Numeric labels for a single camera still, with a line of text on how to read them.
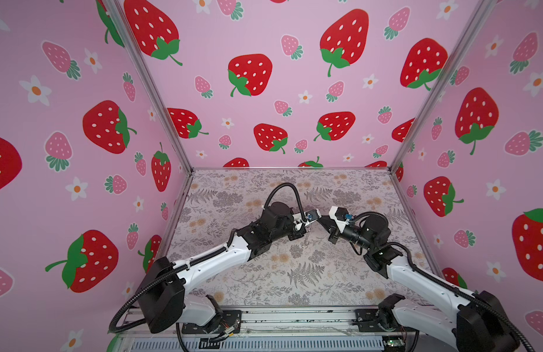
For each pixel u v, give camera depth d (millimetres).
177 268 434
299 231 640
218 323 645
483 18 699
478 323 396
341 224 638
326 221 643
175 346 701
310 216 624
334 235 660
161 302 408
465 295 434
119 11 680
